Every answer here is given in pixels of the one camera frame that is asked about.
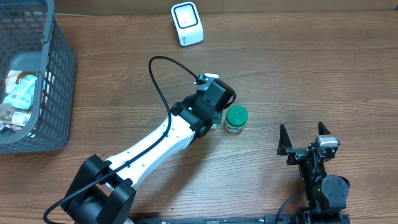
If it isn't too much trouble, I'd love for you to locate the white barcode scanner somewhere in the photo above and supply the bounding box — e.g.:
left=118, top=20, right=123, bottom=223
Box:
left=170, top=1, right=204, bottom=47

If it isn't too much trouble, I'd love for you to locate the teal snack packet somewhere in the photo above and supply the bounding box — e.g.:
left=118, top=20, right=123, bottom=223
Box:
left=3, top=75, right=37, bottom=110

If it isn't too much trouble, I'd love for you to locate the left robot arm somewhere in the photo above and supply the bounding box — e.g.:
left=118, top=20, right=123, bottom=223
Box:
left=60, top=77, right=236, bottom=224

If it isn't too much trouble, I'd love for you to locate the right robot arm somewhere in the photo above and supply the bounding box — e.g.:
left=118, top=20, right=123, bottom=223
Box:
left=274, top=122, right=351, bottom=223

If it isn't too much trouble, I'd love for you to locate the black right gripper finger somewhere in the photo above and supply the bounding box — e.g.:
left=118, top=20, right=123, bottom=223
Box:
left=318, top=121, right=331, bottom=135
left=277, top=124, right=293, bottom=155

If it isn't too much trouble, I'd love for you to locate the grey plastic shopping basket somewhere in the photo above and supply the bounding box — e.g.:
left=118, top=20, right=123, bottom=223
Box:
left=1, top=0, right=76, bottom=153

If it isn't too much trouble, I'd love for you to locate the green lid jar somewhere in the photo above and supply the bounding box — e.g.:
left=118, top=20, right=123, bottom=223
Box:
left=224, top=105, right=248, bottom=133

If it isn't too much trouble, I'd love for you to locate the beige brown snack packet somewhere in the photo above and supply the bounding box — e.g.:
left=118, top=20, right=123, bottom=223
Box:
left=5, top=70, right=37, bottom=94

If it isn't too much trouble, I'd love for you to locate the brown snack packet with label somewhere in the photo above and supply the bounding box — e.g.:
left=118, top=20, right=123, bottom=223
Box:
left=1, top=103, right=31, bottom=132

